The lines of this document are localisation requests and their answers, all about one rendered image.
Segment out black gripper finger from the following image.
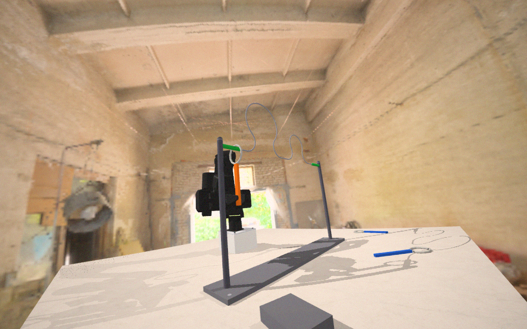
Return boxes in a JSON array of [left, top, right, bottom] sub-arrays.
[[213, 190, 238, 211], [236, 190, 249, 209]]

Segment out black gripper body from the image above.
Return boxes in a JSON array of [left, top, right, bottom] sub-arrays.
[[195, 189, 252, 213]]

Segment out orange handle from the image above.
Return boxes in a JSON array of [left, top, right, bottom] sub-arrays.
[[229, 144, 243, 206]]

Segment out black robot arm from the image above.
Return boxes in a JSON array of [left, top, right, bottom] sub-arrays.
[[202, 150, 244, 232]]

